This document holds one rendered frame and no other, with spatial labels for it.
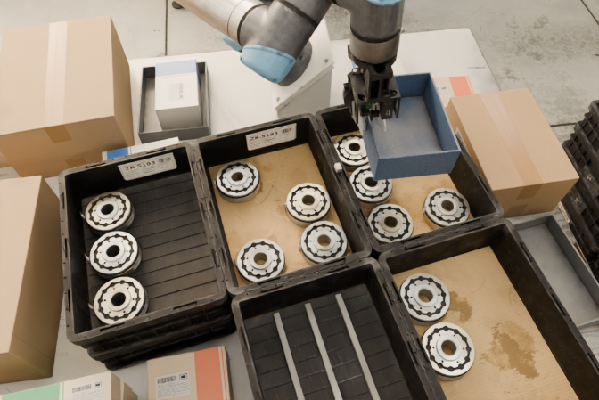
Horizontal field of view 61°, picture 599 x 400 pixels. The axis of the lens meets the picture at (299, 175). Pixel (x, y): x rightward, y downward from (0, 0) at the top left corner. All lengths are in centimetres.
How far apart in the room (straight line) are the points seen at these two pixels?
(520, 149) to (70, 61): 120
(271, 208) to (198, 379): 40
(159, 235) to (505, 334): 77
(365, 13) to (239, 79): 97
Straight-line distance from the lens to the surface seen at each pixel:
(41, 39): 163
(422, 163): 94
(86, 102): 140
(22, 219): 125
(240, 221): 118
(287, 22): 75
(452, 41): 184
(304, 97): 142
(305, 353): 106
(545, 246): 142
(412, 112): 106
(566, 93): 289
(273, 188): 122
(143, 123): 157
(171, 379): 113
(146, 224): 122
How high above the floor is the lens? 185
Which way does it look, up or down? 56 degrees down
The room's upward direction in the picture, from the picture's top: straight up
